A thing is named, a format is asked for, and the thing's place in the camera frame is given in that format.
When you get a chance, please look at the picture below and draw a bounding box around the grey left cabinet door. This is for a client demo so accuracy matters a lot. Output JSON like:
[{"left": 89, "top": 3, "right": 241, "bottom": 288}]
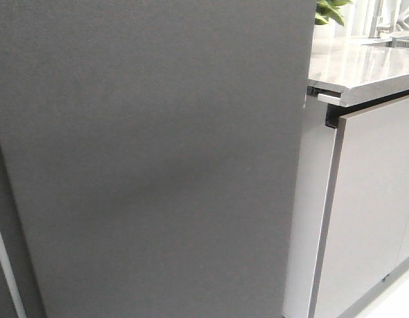
[{"left": 312, "top": 96, "right": 409, "bottom": 317}]

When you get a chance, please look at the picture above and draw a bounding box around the white cabinet side panel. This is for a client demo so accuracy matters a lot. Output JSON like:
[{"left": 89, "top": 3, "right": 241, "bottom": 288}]
[{"left": 283, "top": 95, "right": 336, "bottom": 317}]

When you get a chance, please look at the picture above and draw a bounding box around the white plant pot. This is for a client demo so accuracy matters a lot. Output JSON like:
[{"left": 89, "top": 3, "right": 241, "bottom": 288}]
[{"left": 312, "top": 23, "right": 336, "bottom": 42}]

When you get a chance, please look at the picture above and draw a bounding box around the grey stone countertop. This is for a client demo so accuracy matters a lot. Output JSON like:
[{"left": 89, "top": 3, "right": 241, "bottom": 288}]
[{"left": 308, "top": 38, "right": 409, "bottom": 107}]

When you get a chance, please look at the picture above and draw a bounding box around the green potted plant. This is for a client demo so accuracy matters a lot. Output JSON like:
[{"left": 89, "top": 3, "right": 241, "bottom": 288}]
[{"left": 314, "top": 0, "right": 353, "bottom": 27}]

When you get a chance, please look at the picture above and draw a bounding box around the steel sink faucet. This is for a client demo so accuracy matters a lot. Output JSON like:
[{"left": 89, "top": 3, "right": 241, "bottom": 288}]
[{"left": 369, "top": 0, "right": 396, "bottom": 38}]

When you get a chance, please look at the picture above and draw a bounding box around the steel kitchen sink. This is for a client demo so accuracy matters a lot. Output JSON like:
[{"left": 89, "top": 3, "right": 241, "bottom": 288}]
[{"left": 361, "top": 31, "right": 409, "bottom": 49}]

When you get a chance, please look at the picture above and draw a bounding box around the white curtain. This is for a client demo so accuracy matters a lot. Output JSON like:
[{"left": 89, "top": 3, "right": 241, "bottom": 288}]
[{"left": 334, "top": 0, "right": 409, "bottom": 37}]

